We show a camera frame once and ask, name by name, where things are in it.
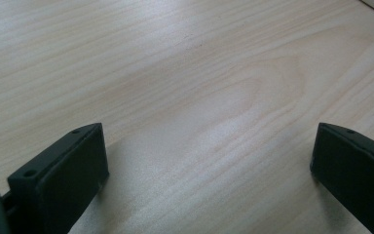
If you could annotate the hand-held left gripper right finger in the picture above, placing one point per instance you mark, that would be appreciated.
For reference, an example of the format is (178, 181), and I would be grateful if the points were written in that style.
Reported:
(354, 175)

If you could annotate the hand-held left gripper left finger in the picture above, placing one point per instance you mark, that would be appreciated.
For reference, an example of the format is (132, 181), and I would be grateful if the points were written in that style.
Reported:
(63, 182)

